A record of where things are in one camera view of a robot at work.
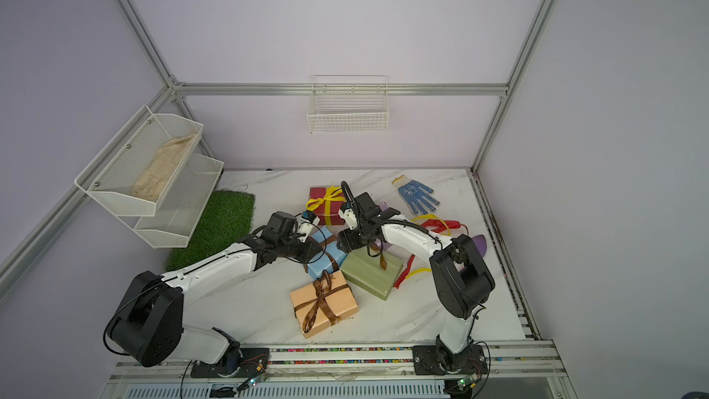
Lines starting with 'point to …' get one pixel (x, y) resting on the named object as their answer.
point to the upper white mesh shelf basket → (135, 173)
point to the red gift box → (335, 217)
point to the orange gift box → (343, 302)
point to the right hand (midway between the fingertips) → (349, 245)
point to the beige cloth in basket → (154, 181)
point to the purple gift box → (378, 242)
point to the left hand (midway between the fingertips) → (316, 251)
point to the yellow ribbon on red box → (330, 196)
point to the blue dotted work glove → (413, 194)
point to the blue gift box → (322, 263)
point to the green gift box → (364, 265)
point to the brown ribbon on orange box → (321, 287)
